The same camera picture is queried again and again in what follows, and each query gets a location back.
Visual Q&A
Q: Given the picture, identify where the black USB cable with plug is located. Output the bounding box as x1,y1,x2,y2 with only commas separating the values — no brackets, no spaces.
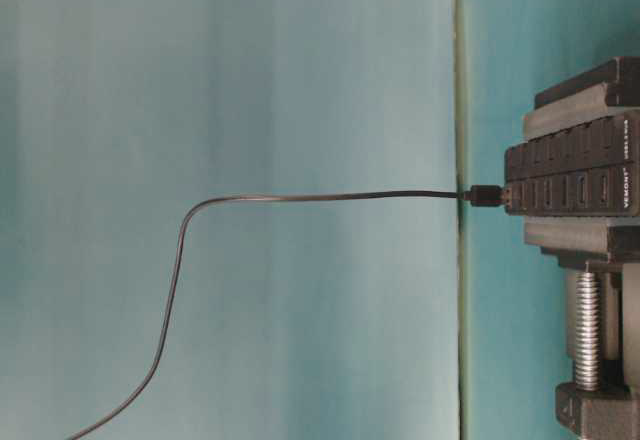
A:
64,185,512,440

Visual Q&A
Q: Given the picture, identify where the black multi-port USB hub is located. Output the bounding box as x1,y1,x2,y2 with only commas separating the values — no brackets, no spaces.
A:
504,110,639,217

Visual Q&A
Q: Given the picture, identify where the black bench vise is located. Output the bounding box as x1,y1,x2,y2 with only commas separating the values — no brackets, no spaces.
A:
522,56,639,439

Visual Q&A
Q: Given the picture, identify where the steel vise lead screw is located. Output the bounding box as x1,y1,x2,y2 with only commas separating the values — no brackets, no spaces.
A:
574,272,601,392

